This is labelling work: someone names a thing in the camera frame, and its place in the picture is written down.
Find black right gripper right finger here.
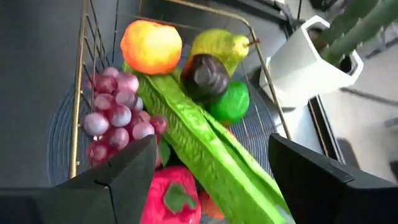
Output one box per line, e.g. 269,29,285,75
268,133,398,224

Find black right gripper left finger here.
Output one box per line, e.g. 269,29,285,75
0,134,159,224

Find red bell pepper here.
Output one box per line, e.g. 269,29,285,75
139,166,202,224

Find red grape bunch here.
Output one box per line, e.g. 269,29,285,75
81,66,171,170

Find orange fruit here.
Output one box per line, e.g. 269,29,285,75
198,189,225,220

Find green lime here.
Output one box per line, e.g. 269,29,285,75
207,80,251,125

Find dark eggplant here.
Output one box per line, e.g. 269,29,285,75
180,54,231,103

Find green pear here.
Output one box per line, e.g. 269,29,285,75
188,28,261,78

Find white plant pot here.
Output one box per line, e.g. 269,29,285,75
259,14,364,108

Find green cactus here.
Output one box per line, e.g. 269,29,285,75
320,0,398,66

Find table edge frame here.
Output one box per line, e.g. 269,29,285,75
307,95,346,164

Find wire basket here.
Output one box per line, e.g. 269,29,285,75
68,0,293,180

